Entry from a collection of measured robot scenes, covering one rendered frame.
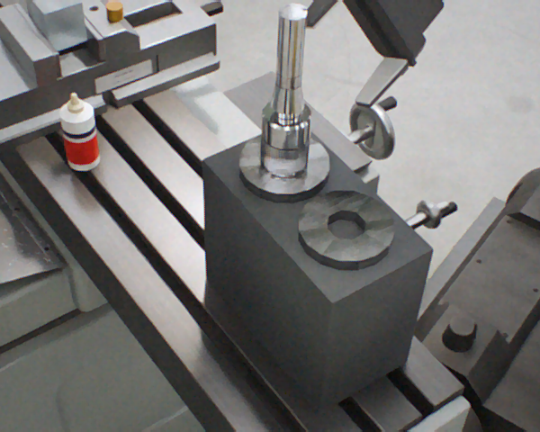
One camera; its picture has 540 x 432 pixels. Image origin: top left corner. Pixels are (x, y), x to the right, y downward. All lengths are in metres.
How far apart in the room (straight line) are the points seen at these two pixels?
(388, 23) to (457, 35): 2.13
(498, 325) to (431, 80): 1.46
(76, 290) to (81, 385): 0.24
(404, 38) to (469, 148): 1.74
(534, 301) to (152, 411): 0.64
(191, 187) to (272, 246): 0.32
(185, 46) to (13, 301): 0.41
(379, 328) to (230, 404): 0.18
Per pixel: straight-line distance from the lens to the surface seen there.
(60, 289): 1.29
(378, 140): 1.74
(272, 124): 0.89
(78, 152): 1.21
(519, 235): 1.66
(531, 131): 2.78
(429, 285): 1.80
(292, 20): 0.83
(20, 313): 1.28
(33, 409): 1.44
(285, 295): 0.93
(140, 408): 1.61
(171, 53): 1.33
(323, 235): 0.88
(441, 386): 1.04
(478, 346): 1.46
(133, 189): 1.20
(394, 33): 0.95
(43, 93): 1.27
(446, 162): 2.62
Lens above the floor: 1.77
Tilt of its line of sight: 47 degrees down
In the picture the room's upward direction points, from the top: 3 degrees clockwise
